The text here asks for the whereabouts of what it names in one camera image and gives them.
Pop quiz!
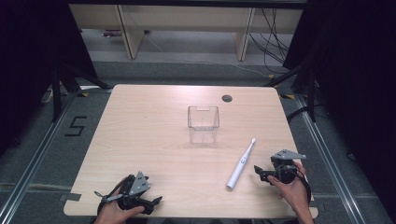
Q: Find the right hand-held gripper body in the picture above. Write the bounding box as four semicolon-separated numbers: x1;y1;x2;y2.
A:
270;148;307;185

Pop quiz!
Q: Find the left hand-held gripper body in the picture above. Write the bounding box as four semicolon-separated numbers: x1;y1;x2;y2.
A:
117;171;152;212

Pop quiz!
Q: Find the person's right hand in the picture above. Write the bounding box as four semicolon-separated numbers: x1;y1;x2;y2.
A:
266;161;313;218

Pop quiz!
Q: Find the person's left hand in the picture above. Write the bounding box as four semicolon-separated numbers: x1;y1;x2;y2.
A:
92;193;146;224

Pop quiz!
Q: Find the white electric toothbrush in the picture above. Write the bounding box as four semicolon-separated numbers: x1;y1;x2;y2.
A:
225;137;257;191

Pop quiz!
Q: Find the grey tape strip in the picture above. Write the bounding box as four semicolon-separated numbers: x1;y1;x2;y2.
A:
59;192;82;203

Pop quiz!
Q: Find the clear plastic container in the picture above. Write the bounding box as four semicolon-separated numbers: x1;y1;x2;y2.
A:
187;105;220;145

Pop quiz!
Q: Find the black metal stand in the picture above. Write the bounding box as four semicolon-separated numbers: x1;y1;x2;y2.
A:
50;60;114;123
263;60;319;123

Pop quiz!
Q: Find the black curtain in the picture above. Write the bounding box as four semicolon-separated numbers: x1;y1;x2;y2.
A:
0;0;98;157
282;0;396;216

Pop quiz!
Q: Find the small purple item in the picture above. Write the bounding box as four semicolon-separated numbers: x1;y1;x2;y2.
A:
102;29;123;38

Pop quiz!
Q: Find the beige wooden furniture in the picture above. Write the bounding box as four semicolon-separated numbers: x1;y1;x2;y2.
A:
68;4;304;62

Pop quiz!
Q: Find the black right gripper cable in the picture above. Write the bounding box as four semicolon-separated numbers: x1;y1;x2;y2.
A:
293;167;313;206

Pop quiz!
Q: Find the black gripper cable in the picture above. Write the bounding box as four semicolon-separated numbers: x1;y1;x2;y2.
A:
92;175;134;218
293;167;313;206

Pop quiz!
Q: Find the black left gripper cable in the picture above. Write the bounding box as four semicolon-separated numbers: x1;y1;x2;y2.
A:
92;175;134;218

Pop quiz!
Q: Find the grey metal floor rail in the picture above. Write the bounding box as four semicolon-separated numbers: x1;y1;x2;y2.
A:
0;91;79;224
293;93;369;224

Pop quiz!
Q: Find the thick black floor cable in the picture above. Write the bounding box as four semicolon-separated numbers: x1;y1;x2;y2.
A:
285;105;310;123

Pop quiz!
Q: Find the thin white floor cable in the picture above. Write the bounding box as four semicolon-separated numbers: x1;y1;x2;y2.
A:
183;58;271;79

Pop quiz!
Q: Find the white coiled cable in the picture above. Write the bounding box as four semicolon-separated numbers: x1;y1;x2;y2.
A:
40;88;64;105

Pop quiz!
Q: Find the bundle of black hanging cables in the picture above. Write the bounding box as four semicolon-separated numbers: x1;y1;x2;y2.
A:
247;7;291;75

